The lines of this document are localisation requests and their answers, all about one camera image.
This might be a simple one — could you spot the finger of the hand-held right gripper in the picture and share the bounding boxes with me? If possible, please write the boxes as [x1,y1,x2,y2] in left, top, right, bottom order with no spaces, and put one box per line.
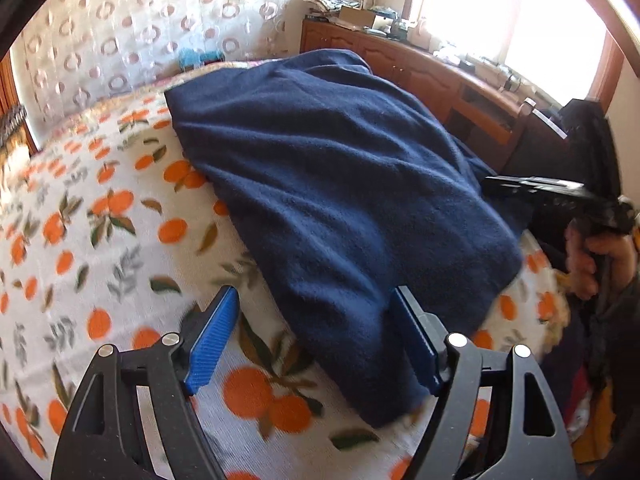
[482,175,547,207]

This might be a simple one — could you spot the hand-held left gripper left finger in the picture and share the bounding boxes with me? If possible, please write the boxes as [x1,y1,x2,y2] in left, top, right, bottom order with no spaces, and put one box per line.
[50,285,241,480]

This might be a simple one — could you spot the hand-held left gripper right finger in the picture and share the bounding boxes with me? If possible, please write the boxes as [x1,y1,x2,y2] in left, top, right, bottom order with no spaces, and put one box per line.
[391,285,573,480]

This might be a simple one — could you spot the person's right hand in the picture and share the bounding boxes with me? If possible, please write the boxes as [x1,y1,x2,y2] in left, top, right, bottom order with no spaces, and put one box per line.
[565,220,640,302]

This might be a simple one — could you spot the orange fruit print blanket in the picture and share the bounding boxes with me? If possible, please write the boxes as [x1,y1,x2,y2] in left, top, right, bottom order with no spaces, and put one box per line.
[0,62,571,480]

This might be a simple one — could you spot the pile of small household items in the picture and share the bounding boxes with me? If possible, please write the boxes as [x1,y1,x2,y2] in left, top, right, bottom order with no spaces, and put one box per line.
[370,5,536,93]

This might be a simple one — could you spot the wooden dresser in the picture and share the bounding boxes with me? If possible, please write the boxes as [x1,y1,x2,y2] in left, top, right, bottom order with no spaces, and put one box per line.
[300,15,538,161]

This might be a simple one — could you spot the red cloth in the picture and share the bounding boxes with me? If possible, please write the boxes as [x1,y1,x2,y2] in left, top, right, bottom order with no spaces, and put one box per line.
[570,365,601,411]

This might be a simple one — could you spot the bright window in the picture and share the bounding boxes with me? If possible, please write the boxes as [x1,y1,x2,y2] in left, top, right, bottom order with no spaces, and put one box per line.
[405,0,616,91]

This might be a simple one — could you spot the navy fleece blanket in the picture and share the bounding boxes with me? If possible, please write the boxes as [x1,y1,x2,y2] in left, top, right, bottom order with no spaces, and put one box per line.
[164,49,526,429]

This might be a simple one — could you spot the yellow cloth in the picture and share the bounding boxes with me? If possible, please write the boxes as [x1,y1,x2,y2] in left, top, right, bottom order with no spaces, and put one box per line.
[572,377,618,443]

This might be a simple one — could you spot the cardboard box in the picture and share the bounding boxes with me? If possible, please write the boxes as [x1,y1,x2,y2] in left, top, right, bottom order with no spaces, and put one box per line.
[339,6,383,30]

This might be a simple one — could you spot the stack of papers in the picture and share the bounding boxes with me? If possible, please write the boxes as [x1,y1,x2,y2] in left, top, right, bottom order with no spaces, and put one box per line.
[304,0,362,15]

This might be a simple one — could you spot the rose floral blanket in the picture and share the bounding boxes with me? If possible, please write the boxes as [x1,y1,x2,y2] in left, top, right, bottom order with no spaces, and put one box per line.
[150,59,261,88]

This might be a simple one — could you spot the teal plastic object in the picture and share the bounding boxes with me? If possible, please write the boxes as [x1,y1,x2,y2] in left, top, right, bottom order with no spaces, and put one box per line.
[179,48,224,70]

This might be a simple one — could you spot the black white patterned cushion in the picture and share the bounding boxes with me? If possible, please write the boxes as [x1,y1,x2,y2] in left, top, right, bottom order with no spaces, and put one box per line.
[0,104,28,153]

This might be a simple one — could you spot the white circle-pattern curtain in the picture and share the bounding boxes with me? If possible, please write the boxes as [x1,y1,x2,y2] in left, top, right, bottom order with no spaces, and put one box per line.
[10,0,321,136]

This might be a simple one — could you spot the wooden wardrobe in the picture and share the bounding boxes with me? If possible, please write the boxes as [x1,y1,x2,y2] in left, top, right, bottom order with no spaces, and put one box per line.
[0,50,41,156]

